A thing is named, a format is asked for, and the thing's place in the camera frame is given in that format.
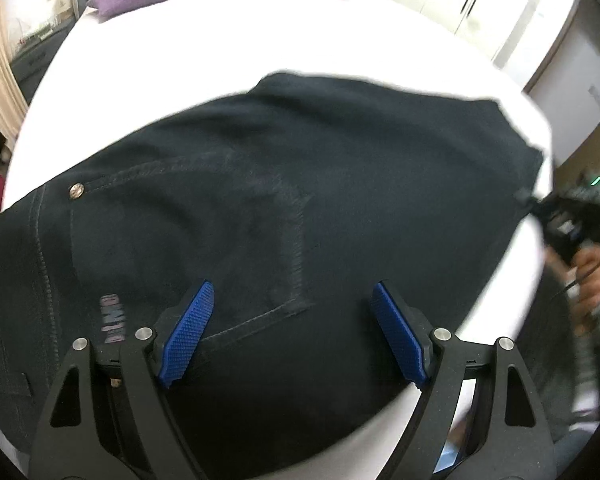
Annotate white wardrobe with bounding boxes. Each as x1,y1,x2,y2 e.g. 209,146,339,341
360,0,583,81

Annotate black cable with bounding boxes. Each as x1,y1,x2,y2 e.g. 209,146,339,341
550,255,600,306

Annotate black pants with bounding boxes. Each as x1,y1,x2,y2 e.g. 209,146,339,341
0,73,544,478

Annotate person's right hand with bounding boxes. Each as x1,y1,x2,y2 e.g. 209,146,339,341
567,246,600,333

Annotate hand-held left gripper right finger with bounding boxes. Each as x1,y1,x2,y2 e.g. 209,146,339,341
371,281,556,480

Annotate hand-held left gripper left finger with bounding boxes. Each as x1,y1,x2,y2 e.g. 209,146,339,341
28,280,215,480

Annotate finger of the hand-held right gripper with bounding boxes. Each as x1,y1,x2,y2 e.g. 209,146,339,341
514,187,550,226

